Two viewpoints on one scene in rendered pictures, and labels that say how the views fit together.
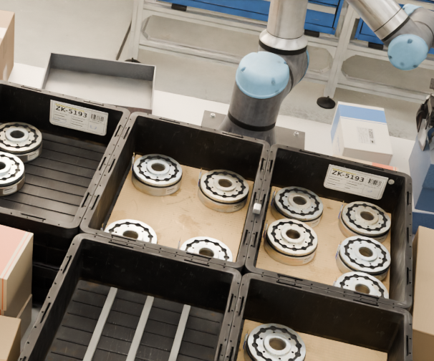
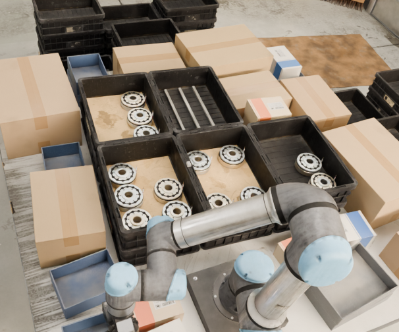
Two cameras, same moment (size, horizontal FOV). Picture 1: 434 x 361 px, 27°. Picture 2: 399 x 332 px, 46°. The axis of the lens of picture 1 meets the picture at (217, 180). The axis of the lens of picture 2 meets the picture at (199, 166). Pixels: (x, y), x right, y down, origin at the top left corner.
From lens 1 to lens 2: 241 cm
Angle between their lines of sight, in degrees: 91
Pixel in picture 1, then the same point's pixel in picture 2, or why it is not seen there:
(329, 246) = (149, 203)
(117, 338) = (203, 124)
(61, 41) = not seen: outside the picture
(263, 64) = (256, 263)
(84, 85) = (361, 288)
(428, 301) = (87, 182)
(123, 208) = (250, 178)
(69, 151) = not seen: hidden behind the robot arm
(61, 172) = not seen: hidden behind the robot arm
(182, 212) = (226, 189)
